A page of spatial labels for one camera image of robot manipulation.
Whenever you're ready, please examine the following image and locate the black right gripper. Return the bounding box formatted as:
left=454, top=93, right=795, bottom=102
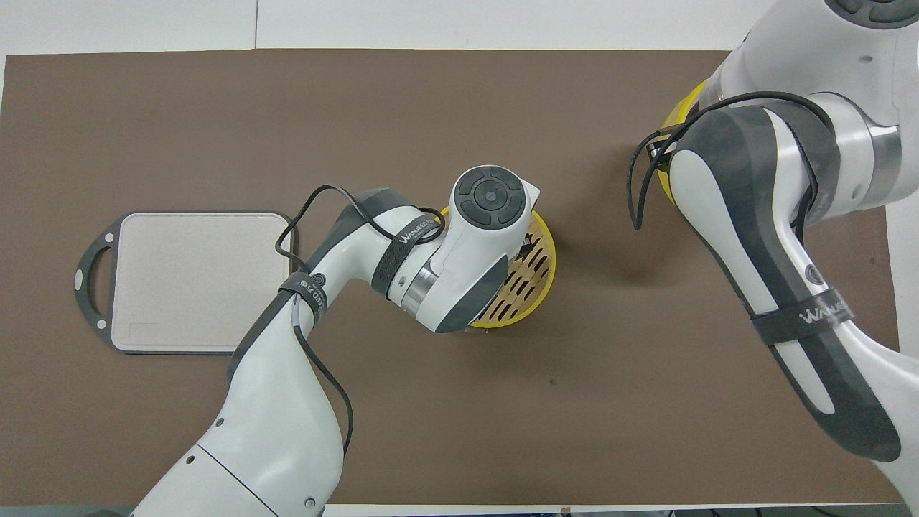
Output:
left=645, top=127, right=680, bottom=164

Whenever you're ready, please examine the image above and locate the yellow steamer basket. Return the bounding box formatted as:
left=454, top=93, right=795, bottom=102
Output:
left=661, top=78, right=712, bottom=206

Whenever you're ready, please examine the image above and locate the yellow bamboo steamer base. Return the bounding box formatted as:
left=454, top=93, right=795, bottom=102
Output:
left=437, top=204, right=558, bottom=330

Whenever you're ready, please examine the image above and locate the brown table mat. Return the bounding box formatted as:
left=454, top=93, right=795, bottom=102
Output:
left=0, top=49, right=905, bottom=507

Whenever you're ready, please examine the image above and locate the black printed strap left arm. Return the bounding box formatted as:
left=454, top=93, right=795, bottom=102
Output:
left=370, top=208, right=447, bottom=296

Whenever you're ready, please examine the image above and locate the black printed strap arm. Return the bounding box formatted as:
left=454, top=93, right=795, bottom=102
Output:
left=751, top=289, right=860, bottom=348
left=370, top=208, right=447, bottom=296

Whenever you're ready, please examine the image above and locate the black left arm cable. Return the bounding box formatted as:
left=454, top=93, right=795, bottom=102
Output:
left=274, top=184, right=447, bottom=458

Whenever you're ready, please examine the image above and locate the black printed strap right arm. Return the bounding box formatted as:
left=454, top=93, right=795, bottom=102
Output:
left=751, top=289, right=860, bottom=348

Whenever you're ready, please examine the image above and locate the black narrow strap left arm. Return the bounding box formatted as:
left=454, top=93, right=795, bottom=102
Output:
left=278, top=272, right=329, bottom=334

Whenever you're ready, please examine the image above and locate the grey cutting board with handle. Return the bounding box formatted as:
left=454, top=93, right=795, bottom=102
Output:
left=74, top=210, right=296, bottom=357

